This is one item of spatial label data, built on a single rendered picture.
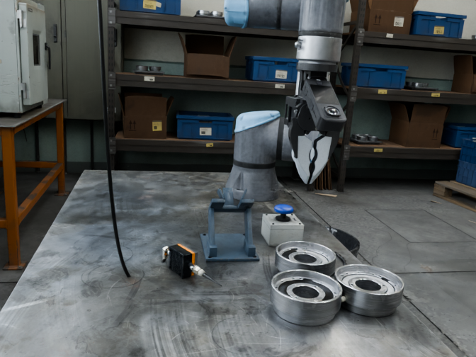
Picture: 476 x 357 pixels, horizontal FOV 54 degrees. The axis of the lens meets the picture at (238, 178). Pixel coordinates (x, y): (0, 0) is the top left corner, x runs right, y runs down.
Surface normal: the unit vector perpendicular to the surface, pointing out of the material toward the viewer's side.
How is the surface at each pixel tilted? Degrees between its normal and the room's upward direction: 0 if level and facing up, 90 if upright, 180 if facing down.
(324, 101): 31
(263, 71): 90
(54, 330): 0
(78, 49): 90
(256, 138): 90
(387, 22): 92
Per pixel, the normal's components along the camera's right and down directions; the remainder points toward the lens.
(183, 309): 0.07, -0.97
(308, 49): -0.60, 0.16
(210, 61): 0.18, 0.12
